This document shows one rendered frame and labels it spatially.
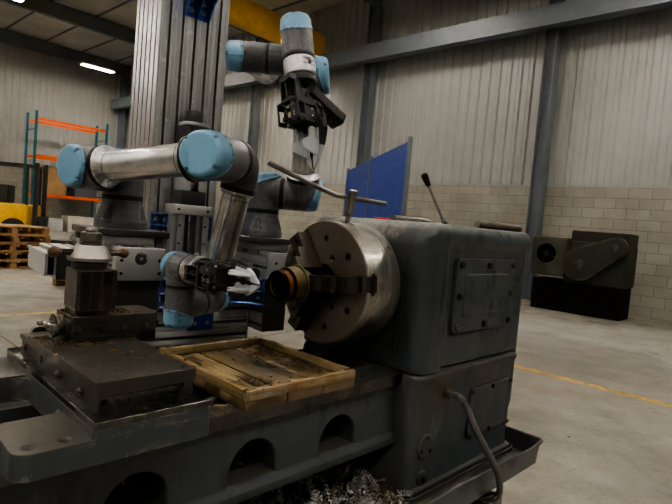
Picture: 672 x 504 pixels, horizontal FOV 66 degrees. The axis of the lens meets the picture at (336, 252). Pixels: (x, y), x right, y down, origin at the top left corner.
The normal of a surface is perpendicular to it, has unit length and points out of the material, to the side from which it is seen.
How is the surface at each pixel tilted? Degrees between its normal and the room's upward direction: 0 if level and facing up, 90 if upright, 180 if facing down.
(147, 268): 90
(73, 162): 91
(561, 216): 90
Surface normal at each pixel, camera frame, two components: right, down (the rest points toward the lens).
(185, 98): 0.63, 0.10
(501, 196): -0.67, -0.02
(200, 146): -0.24, 0.02
